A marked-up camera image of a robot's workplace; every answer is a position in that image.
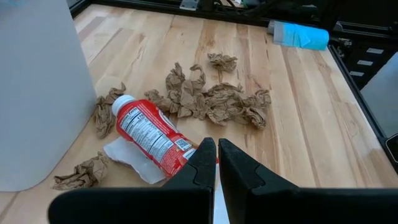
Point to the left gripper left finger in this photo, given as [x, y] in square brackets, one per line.
[186, 202]

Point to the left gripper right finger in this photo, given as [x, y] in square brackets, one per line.
[248, 193]

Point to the white paper piece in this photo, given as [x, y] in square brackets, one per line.
[130, 158]

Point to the red drink bottle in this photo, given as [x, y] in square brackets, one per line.
[146, 133]

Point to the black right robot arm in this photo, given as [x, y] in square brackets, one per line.
[280, 9]

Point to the white trash bin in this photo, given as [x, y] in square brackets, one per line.
[37, 93]

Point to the roll of blue bags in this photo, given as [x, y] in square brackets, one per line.
[298, 35]

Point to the black slotted rack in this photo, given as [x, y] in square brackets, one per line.
[367, 62]

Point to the table-level camera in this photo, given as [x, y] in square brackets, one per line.
[392, 152]

